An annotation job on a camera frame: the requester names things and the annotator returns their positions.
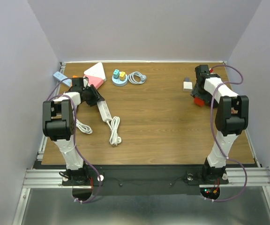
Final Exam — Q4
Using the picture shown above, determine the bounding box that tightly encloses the light blue round socket base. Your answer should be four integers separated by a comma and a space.
112, 75, 128, 87

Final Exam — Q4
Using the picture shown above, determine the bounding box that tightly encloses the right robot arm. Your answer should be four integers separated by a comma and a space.
191, 65, 249, 183

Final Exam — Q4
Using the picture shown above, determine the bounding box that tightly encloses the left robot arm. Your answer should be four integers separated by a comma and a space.
42, 76, 105, 185

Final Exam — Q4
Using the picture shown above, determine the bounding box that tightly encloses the white triangular power strip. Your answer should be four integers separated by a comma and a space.
84, 62, 106, 82

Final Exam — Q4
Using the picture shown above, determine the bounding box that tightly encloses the pink triangular power strip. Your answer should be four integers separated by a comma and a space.
86, 75, 104, 89

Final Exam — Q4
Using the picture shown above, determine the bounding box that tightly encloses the light blue power strip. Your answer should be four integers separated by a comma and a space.
53, 72, 72, 87

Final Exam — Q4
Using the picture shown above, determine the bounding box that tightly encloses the white orange-strip cable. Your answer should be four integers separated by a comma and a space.
75, 117, 93, 135

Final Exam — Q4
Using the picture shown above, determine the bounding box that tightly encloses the red cube socket adapter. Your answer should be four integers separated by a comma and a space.
194, 97, 205, 107

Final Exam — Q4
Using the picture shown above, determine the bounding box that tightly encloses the yellow plug adapter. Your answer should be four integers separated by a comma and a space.
119, 71, 126, 81

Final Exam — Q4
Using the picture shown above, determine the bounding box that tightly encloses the white grey plug adapter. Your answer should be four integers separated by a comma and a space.
183, 77, 193, 92

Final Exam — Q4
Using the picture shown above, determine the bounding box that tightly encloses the white strip coiled cable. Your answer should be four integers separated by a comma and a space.
108, 116, 122, 146

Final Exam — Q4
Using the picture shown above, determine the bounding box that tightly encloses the aluminium frame rail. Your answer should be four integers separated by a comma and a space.
22, 167, 270, 188

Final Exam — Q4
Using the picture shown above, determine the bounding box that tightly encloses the teal plug adapter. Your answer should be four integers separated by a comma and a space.
113, 69, 120, 79

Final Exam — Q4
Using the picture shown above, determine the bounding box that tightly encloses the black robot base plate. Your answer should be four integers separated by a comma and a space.
59, 165, 228, 198

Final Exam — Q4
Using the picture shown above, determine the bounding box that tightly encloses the grey coiled round-socket cable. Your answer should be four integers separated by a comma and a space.
127, 71, 147, 85

